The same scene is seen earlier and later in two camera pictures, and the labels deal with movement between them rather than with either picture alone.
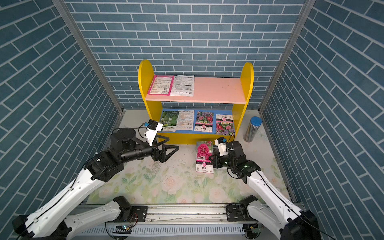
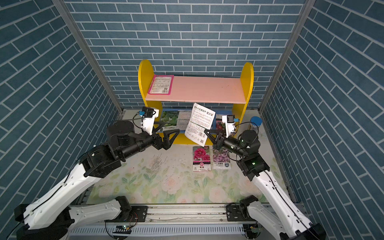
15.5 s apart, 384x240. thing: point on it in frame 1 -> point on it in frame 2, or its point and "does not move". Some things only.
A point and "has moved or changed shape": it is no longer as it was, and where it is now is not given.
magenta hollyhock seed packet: x=204 y=158 has moved or changed shape
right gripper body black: x=227 y=162 -> x=219 y=146
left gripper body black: x=155 y=155 -> x=157 y=143
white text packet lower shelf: x=185 y=120 does not move
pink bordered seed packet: x=161 y=85 does not move
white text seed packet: x=183 y=85 -> x=201 y=119
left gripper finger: x=164 y=157 -> x=167 y=142
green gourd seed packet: x=169 y=119 does not move
